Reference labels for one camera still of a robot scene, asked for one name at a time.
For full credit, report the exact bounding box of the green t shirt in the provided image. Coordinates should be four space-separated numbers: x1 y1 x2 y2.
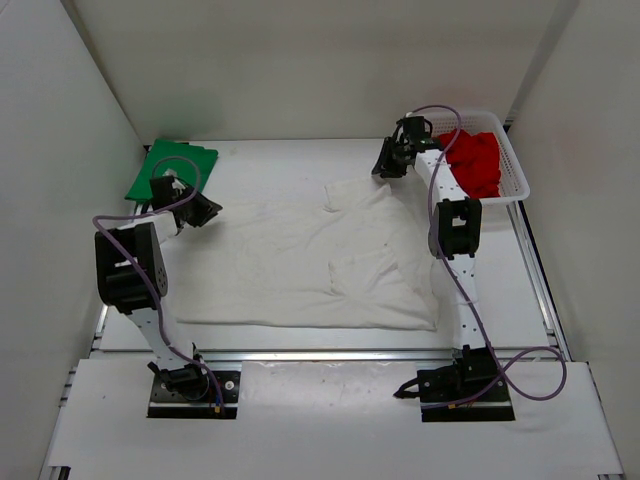
125 139 219 204

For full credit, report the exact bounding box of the white t shirt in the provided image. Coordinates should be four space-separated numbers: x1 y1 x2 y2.
164 178 439 331

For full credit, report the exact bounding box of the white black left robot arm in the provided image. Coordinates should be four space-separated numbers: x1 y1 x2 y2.
92 188 224 406

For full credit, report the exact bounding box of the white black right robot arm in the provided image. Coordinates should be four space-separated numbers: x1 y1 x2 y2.
372 133 500 410

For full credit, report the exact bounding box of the red t shirt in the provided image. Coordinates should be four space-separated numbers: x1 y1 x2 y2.
446 130 501 199

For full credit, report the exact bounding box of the white plastic basket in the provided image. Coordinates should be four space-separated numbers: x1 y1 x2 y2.
424 109 530 206

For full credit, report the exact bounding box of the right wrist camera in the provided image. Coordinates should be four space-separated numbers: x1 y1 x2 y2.
398 116 434 143

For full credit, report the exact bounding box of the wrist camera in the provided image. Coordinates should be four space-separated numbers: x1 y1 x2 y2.
149 174 185 211
398 116 434 143

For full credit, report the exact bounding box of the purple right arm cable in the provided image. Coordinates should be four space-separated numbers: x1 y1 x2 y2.
404 104 569 412

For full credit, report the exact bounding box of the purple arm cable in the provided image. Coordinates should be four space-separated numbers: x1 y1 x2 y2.
92 155 226 416
404 104 569 412

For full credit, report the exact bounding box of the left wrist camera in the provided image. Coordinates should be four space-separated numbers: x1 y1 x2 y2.
149 174 185 211

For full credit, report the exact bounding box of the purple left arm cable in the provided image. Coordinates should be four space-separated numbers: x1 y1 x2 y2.
92 155 226 416

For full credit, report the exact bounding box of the aluminium table rail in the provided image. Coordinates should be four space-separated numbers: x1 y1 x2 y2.
88 349 557 363

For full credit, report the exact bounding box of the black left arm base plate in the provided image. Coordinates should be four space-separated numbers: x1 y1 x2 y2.
147 370 241 420

